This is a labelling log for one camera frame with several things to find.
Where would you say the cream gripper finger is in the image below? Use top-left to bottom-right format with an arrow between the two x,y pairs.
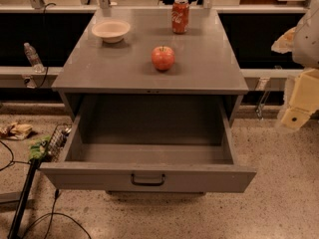
271,27 -> 295,54
275,68 -> 319,133

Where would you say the red apple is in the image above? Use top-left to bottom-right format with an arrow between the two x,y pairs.
152,46 -> 174,71

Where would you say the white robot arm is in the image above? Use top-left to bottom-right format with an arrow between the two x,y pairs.
271,0 -> 319,133

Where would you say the grey open top drawer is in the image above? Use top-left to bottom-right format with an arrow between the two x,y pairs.
41,95 -> 256,193

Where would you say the grey metal cabinet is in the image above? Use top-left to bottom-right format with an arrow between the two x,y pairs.
53,8 -> 248,120

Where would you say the red cola can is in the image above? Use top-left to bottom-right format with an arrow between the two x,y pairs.
171,0 -> 189,34

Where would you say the white paper bowl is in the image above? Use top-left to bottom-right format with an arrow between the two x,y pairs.
92,19 -> 131,44

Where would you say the clear plastic water bottle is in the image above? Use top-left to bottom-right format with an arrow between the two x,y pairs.
24,43 -> 45,74

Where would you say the green snack bag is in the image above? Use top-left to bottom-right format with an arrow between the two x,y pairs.
29,135 -> 51,160

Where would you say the black metal pole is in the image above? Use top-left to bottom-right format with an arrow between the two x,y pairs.
7,159 -> 40,239

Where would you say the metal bracket clamp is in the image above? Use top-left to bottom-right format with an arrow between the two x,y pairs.
255,78 -> 270,120

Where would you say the black drawer handle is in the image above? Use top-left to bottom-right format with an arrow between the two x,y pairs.
131,173 -> 165,187

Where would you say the wire mesh basket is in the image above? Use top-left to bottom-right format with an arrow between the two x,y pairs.
45,123 -> 72,162

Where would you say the black hanging cable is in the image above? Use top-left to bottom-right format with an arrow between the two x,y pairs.
36,2 -> 57,89

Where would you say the black floor cable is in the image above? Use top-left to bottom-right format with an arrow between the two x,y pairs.
20,188 -> 93,239

